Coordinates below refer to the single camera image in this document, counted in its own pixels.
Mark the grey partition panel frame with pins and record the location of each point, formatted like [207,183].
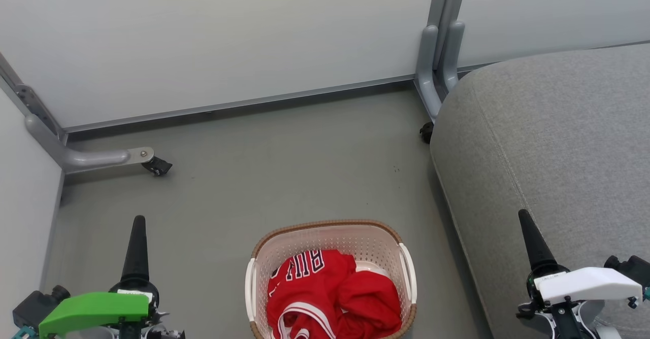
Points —
[30,100]

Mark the grey double partition post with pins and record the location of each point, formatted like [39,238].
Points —
[442,49]

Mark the red garment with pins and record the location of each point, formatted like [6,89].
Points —
[370,303]

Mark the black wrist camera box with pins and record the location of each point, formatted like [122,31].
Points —
[632,268]
[38,303]

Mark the grey partition foot with plate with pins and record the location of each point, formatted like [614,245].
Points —
[81,159]

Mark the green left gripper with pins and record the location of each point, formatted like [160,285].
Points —
[96,308]

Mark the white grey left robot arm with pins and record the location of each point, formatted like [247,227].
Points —
[170,335]

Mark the grey fabric sofa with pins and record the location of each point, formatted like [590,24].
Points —
[558,151]

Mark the red jersey with lettering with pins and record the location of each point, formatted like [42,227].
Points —
[304,293]

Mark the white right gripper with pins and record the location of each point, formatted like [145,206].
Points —
[584,283]

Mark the white garment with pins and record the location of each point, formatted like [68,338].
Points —
[373,268]

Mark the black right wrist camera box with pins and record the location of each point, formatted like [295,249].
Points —
[632,268]

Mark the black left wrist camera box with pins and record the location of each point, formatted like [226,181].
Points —
[38,303]

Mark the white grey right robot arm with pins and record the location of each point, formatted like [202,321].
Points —
[569,324]

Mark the black caster wheel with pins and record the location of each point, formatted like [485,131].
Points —
[158,166]
[426,132]

